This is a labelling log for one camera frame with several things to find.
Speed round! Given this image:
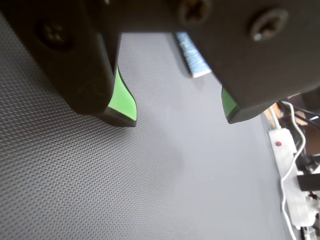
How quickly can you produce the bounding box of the black cable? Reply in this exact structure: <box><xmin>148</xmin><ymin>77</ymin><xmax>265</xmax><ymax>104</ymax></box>
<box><xmin>281</xmin><ymin>99</ymin><xmax>320</xmax><ymax>127</ymax></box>

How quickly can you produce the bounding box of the light blue yarn-wrapped block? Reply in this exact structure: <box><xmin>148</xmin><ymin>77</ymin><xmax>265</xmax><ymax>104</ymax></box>
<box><xmin>174</xmin><ymin>32</ymin><xmax>211</xmax><ymax>79</ymax></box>

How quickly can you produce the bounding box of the black plug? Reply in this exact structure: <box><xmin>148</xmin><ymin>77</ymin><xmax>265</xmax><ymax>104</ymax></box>
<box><xmin>296</xmin><ymin>174</ymin><xmax>320</xmax><ymax>192</ymax></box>

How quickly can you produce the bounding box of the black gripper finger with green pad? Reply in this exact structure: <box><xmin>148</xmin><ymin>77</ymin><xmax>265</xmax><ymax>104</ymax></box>
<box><xmin>174</xmin><ymin>0</ymin><xmax>320</xmax><ymax>125</ymax></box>
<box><xmin>0</xmin><ymin>0</ymin><xmax>138</xmax><ymax>128</ymax></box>

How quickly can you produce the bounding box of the white power strip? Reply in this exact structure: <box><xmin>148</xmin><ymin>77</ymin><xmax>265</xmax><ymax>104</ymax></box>
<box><xmin>268</xmin><ymin>127</ymin><xmax>318</xmax><ymax>230</ymax></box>

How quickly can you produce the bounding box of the white cable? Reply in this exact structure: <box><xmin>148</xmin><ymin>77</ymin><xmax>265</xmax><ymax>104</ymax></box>
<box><xmin>279</xmin><ymin>100</ymin><xmax>307</xmax><ymax>240</ymax></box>

